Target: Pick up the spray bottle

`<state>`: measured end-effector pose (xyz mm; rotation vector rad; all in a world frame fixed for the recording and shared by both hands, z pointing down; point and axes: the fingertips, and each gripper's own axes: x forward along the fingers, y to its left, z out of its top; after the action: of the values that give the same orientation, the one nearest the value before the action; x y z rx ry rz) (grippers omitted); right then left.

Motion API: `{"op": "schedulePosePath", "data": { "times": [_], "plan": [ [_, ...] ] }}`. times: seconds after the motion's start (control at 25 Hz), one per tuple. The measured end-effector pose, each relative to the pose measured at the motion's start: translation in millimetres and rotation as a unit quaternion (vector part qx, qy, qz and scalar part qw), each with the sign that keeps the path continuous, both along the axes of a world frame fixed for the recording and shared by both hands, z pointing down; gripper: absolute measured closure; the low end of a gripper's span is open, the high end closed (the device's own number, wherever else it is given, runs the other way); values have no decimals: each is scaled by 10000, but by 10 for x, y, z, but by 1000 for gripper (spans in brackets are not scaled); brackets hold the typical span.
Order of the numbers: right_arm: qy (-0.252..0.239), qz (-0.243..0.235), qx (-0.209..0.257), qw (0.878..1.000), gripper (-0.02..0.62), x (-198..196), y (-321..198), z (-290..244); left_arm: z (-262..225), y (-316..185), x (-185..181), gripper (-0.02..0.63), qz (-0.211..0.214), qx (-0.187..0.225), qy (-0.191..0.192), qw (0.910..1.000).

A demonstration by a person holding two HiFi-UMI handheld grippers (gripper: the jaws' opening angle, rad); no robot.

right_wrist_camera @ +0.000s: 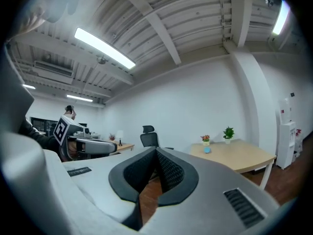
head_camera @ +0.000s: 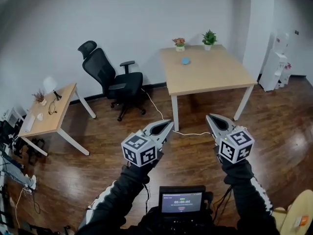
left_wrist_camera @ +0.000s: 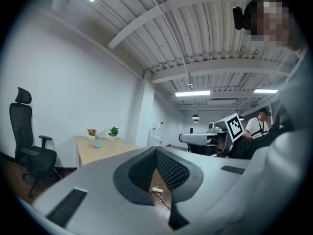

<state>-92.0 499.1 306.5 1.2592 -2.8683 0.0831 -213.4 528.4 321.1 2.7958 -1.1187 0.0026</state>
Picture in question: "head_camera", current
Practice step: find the white water dispenser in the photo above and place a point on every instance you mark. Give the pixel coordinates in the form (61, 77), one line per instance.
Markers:
(271, 70)

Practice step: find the small round blue object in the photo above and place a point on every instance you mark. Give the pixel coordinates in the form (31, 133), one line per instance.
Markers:
(186, 60)

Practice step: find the white table lamp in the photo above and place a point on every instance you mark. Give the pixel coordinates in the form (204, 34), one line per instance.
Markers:
(50, 84)

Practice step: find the orange sticker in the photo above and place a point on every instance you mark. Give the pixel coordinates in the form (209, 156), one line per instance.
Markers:
(300, 221)

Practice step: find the potted red flowers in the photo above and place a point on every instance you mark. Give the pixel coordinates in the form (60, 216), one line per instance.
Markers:
(179, 43)

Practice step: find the person's black torso clothing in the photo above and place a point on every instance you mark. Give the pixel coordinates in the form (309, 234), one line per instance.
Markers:
(181, 225)

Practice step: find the white mouse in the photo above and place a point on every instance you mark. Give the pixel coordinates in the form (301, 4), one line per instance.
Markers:
(40, 117)

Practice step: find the potted green plant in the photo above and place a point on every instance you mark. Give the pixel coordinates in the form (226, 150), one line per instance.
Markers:
(209, 38)

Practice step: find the black equipment pile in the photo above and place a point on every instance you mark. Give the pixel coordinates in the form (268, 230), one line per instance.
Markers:
(8, 133)

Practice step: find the white keyboard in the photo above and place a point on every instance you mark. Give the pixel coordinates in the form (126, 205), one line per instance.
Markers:
(29, 123)

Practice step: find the clear water dispenser bottle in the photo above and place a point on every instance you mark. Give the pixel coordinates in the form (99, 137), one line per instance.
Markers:
(281, 43)

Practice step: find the small wooden table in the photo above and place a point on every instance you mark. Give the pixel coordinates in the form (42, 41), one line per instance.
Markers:
(55, 112)

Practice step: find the large square wooden table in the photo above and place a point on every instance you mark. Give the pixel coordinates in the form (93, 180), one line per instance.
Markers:
(207, 76)

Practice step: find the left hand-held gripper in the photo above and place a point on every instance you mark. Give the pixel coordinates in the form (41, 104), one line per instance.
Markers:
(139, 150)

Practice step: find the person's right forearm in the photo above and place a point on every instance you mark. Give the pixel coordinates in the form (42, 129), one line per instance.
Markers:
(242, 195)

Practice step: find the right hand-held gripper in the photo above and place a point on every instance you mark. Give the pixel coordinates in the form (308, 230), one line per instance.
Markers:
(236, 147)

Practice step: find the person's left forearm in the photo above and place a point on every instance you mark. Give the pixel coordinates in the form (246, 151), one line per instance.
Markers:
(117, 195)

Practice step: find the light wooden board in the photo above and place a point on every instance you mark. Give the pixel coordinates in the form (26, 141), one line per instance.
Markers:
(298, 204)

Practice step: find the small black screen device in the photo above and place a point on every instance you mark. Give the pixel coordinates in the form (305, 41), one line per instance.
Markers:
(181, 202)

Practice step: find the potted dried plant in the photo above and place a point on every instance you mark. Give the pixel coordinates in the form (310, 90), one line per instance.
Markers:
(39, 97)

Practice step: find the black office chair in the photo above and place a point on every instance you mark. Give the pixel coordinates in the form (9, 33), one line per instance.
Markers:
(102, 68)

